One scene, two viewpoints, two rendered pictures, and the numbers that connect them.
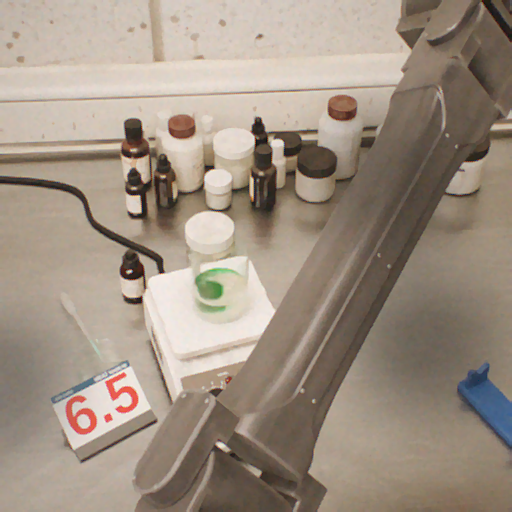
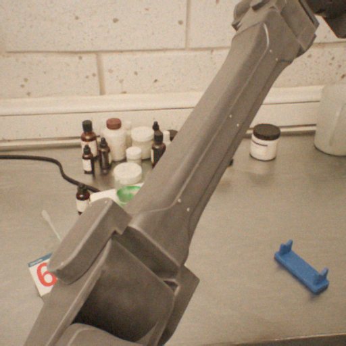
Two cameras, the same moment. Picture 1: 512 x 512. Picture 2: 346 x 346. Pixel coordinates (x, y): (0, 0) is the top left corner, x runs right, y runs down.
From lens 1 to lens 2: 25 cm
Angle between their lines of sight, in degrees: 9
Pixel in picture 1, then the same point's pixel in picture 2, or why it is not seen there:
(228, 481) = (122, 262)
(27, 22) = (32, 73)
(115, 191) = (78, 161)
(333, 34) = (194, 80)
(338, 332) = (205, 163)
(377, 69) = not seen: hidden behind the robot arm
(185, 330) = not seen: hidden behind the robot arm
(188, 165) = (117, 144)
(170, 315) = not seen: hidden behind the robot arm
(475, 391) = (285, 257)
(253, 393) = (142, 202)
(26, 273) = (23, 201)
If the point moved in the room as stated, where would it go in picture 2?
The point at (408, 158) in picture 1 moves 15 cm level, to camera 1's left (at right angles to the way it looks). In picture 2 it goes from (246, 61) to (101, 60)
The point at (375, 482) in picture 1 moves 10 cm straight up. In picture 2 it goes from (228, 311) to (234, 267)
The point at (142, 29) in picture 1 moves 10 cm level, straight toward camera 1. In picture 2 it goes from (93, 76) to (94, 92)
